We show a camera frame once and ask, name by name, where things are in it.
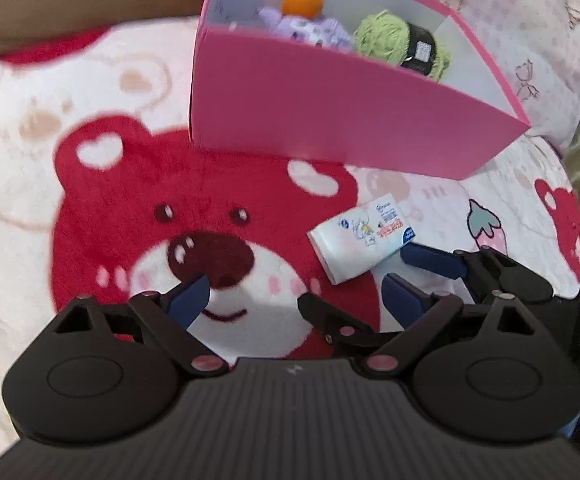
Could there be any orange ball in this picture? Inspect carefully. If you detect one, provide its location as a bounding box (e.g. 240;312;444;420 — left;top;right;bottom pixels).
281;0;325;18

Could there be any red bear printed blanket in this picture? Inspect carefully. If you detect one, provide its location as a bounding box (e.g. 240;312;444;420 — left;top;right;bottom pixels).
0;15;580;466

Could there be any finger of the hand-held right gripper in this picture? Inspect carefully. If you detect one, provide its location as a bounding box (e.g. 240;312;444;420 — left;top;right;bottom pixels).
297;292;385;358
400;244;555;306

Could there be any pink cardboard box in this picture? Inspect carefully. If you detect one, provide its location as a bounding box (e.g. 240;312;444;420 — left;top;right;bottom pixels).
188;0;532;181

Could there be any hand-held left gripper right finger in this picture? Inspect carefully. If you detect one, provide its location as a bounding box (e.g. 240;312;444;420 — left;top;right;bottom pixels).
352;272;526;378

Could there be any purple plush toy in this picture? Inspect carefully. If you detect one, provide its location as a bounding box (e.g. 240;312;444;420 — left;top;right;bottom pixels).
256;6;355;53

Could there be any green yarn ball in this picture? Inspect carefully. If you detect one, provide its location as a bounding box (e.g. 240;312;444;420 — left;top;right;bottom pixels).
352;9;453;83

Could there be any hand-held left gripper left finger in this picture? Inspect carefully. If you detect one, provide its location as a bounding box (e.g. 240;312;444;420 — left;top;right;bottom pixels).
52;272;231;376

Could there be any pink checked floral blanket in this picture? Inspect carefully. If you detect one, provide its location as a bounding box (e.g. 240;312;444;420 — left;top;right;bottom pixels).
405;0;580;143

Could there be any white tissue pack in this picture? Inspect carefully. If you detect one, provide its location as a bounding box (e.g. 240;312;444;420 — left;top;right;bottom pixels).
307;196;417;285

